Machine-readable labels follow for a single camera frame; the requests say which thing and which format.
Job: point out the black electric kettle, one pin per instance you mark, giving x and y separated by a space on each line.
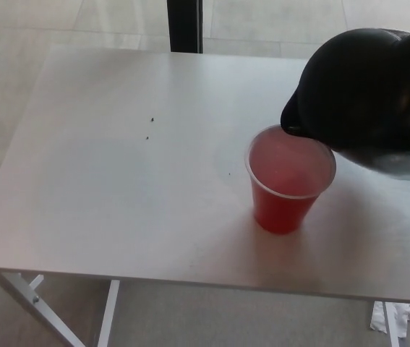
335 90

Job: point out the black window post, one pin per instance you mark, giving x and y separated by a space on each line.
185 25

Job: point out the red plastic cup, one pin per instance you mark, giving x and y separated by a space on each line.
278 213

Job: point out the crumpled white paper piece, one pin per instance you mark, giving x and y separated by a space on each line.
407 312

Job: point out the white metal desk frame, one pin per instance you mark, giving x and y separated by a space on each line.
20 292

